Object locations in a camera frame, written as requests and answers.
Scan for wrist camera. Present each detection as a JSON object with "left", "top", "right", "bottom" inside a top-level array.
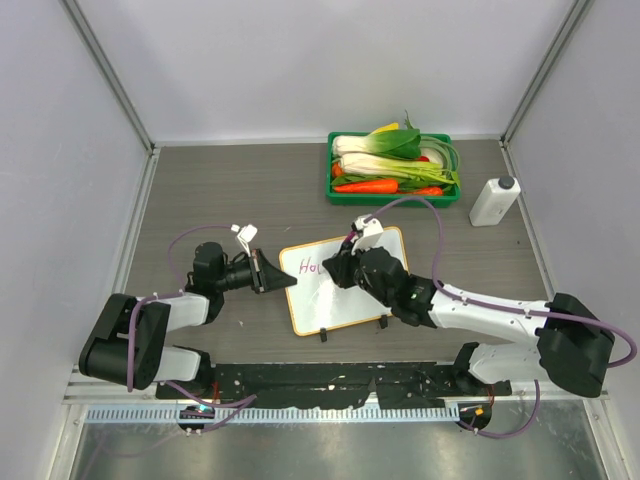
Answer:
[
  {"left": 230, "top": 224, "right": 258, "bottom": 256},
  {"left": 351, "top": 215, "right": 384, "bottom": 255}
]

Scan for green long beans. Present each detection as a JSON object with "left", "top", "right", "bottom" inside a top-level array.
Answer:
[{"left": 419, "top": 135, "right": 460, "bottom": 187}]

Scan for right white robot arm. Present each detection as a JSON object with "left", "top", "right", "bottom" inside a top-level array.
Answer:
[{"left": 322, "top": 246, "right": 614, "bottom": 398}]

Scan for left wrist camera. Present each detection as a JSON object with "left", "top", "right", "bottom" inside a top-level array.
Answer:
[{"left": 230, "top": 224, "right": 258, "bottom": 256}]

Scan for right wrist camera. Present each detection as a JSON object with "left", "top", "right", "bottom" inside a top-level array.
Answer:
[{"left": 351, "top": 215, "right": 384, "bottom": 255}]

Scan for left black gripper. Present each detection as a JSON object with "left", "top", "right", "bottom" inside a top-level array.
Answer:
[{"left": 215, "top": 249, "right": 296, "bottom": 294}]

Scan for lower bok choy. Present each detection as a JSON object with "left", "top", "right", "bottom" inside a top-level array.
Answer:
[{"left": 336, "top": 153, "right": 456, "bottom": 184}]

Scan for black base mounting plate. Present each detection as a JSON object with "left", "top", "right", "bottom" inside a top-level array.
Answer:
[{"left": 183, "top": 362, "right": 512, "bottom": 410}]

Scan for upper bok choy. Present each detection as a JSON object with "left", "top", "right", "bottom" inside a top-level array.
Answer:
[{"left": 331, "top": 129, "right": 421, "bottom": 160}]

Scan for yellow pepper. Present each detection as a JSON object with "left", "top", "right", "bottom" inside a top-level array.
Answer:
[{"left": 371, "top": 122, "right": 399, "bottom": 135}]

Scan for bok choy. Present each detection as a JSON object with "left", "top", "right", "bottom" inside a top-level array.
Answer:
[
  {"left": 331, "top": 129, "right": 421, "bottom": 160},
  {"left": 336, "top": 153, "right": 456, "bottom": 184}
]

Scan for small orange-framed whiteboard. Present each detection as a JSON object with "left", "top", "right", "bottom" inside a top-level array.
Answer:
[{"left": 279, "top": 237, "right": 390, "bottom": 337}]

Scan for large orange carrot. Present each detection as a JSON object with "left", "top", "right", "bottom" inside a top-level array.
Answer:
[{"left": 333, "top": 179, "right": 398, "bottom": 195}]

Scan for small orange carrot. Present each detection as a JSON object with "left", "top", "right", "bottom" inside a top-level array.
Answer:
[{"left": 413, "top": 186, "right": 444, "bottom": 197}]

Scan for white slotted cable duct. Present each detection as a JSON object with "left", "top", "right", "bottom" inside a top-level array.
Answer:
[{"left": 85, "top": 403, "right": 459, "bottom": 425}]

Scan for pink-capped whiteboard marker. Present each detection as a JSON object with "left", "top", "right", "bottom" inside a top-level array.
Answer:
[{"left": 340, "top": 230, "right": 358, "bottom": 255}]

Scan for white bottle grey cap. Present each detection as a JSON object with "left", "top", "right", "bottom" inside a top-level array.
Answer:
[{"left": 469, "top": 176, "right": 521, "bottom": 227}]

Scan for green plastic crate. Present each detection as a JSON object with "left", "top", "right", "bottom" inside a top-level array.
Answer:
[{"left": 326, "top": 132, "right": 461, "bottom": 208}]

